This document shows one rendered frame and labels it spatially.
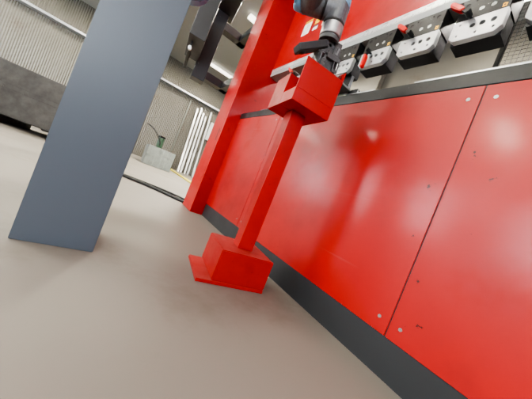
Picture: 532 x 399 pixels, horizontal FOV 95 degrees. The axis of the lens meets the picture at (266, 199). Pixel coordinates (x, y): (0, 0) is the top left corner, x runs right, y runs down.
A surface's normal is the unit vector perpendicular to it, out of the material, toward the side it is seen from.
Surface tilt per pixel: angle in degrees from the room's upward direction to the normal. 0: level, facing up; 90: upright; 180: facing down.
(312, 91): 90
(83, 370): 0
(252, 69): 90
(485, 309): 90
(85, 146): 90
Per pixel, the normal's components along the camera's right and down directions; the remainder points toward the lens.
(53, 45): 0.48, 0.21
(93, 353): 0.37, -0.93
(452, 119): -0.77, -0.30
